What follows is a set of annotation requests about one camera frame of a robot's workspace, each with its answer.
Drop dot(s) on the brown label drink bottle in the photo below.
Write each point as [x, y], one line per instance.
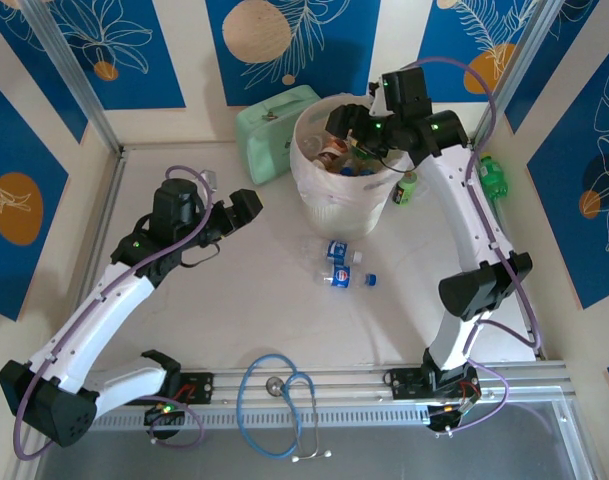
[334, 150]

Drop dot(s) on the clear bottle Pepsi label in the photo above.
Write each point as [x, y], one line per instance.
[341, 278]

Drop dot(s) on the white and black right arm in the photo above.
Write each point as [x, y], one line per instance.
[454, 210]

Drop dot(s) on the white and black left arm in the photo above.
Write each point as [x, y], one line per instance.
[99, 320]

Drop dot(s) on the white ribbed plastic bin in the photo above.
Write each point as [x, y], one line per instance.
[344, 220]

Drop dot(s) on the green supplement bottle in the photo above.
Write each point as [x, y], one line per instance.
[405, 190]

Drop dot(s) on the mint green carry case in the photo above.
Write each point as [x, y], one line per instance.
[264, 130]

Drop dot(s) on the clear bottle blue label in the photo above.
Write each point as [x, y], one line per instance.
[336, 248]

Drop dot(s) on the large green soda bottle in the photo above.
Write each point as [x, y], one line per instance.
[494, 180]

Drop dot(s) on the blue stethoscope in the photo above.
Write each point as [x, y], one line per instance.
[273, 385]

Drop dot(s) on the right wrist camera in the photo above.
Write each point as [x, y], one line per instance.
[378, 100]

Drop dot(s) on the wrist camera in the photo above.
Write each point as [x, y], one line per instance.
[378, 100]
[211, 179]

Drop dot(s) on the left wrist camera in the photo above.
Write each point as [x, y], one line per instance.
[211, 179]

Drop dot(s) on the aluminium back rail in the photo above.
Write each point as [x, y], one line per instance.
[184, 146]

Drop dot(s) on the aluminium frame post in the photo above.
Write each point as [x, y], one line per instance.
[515, 75]
[75, 75]

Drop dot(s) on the aluminium side rail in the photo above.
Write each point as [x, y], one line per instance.
[504, 225]

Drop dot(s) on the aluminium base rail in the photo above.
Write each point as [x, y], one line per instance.
[354, 387]

